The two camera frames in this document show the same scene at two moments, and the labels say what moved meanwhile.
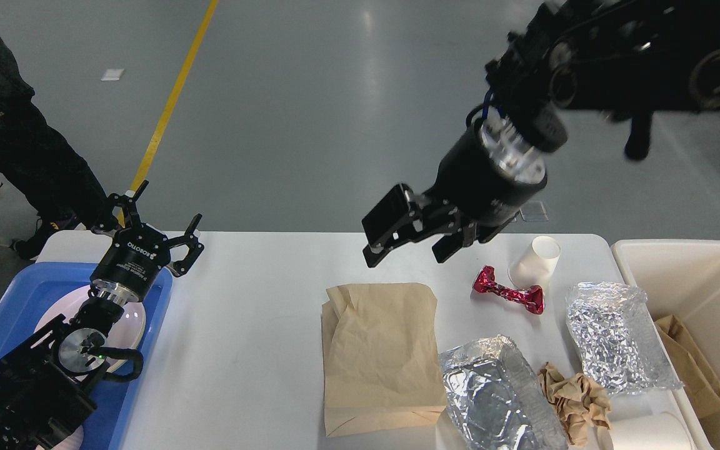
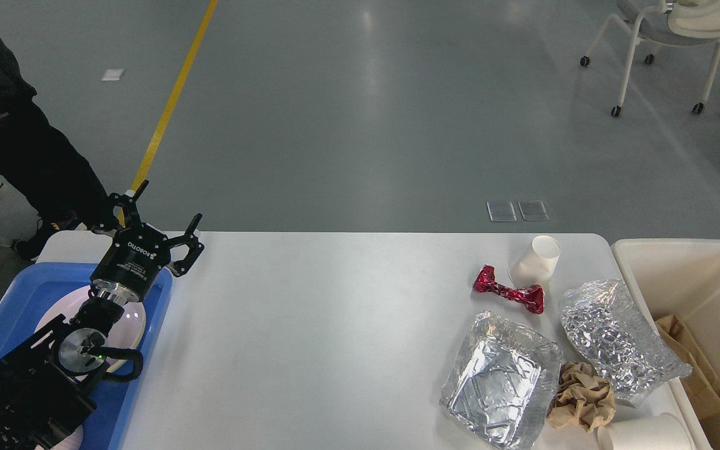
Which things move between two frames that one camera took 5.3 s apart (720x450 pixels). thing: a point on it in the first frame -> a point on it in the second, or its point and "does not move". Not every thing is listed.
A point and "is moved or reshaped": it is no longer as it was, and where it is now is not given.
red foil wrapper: x=532 y=298 does not move
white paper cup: x=536 y=267 does not move
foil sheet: x=619 y=347 is moved or reshaped
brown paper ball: x=579 y=402 is moved or reshaped
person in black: x=2 y=126 does not move
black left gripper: x=130 y=266 does not move
